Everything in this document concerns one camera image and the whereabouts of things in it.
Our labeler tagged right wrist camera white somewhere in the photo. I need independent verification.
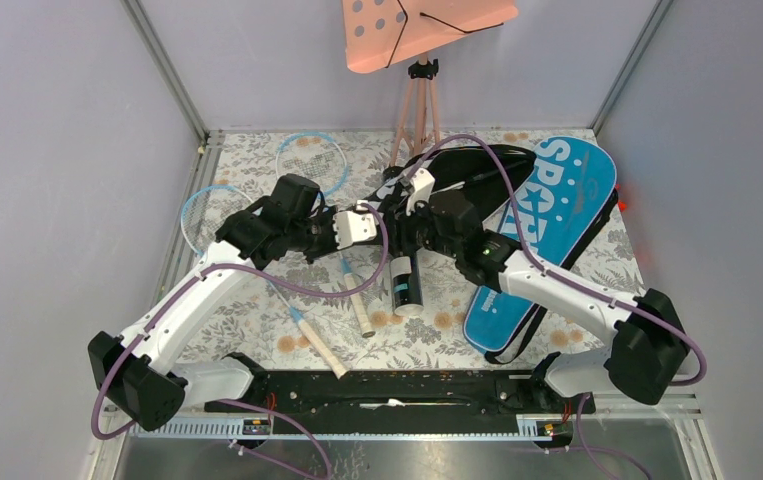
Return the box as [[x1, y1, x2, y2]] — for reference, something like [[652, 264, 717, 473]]
[[403, 168, 435, 216]]

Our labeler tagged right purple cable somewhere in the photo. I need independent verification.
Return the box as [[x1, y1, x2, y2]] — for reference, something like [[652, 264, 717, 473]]
[[402, 134, 709, 480]]

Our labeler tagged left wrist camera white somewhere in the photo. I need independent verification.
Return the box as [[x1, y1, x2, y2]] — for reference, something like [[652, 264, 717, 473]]
[[333, 210, 378, 250]]

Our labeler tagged black sport racket bag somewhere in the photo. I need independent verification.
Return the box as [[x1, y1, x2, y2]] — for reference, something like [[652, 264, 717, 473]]
[[364, 144, 536, 220]]

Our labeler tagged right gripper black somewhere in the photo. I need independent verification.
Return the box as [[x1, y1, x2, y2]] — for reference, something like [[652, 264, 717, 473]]
[[375, 192, 462, 260]]

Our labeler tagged blue racket bag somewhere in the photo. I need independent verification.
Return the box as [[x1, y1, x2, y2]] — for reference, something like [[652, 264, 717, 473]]
[[464, 136, 618, 365]]

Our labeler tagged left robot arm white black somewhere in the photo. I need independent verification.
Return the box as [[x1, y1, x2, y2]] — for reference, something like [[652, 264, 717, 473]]
[[88, 174, 389, 431]]

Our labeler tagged pink music stand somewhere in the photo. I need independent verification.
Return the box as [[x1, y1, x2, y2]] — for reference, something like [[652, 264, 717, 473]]
[[341, 0, 519, 166]]

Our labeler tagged blue racket white grip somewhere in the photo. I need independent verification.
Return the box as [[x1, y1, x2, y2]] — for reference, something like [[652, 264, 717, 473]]
[[275, 132, 376, 338]]

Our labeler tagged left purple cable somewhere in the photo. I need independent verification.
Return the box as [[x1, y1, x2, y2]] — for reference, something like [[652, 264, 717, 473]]
[[91, 202, 390, 480]]

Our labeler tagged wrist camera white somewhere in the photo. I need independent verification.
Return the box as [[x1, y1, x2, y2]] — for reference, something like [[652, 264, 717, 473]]
[[333, 210, 378, 250], [403, 168, 435, 216]]

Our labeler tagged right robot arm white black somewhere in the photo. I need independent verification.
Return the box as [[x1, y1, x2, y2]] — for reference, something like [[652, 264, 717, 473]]
[[384, 191, 707, 412]]

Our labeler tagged blue racket lower left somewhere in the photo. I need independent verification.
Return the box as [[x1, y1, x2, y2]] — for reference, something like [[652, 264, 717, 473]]
[[180, 185, 348, 379]]

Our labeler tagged black shuttlecock tube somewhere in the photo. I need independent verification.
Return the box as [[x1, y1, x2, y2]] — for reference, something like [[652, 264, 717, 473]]
[[389, 254, 424, 317]]

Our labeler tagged purple cable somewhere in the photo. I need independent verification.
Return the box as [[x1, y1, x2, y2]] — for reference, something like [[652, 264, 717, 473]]
[[402, 134, 709, 480], [91, 202, 390, 480]]

